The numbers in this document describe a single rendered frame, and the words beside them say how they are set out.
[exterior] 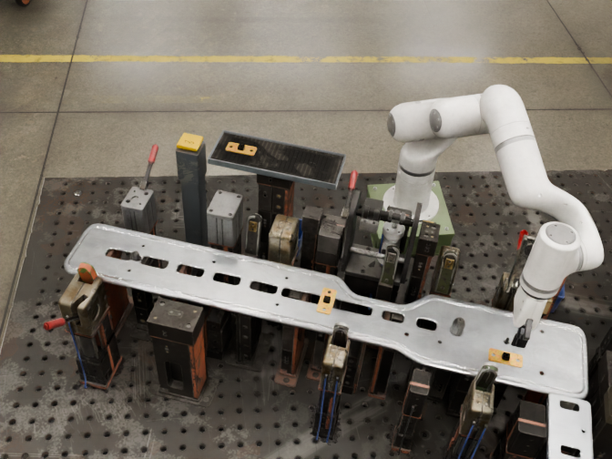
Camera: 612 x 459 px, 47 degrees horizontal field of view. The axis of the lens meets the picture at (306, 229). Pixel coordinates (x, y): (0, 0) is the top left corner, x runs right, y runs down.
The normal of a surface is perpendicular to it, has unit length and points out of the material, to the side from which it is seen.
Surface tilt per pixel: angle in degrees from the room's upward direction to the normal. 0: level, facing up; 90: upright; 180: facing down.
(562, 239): 1
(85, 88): 0
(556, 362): 0
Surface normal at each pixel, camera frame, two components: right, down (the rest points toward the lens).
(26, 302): 0.06, -0.70
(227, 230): -0.24, 0.68
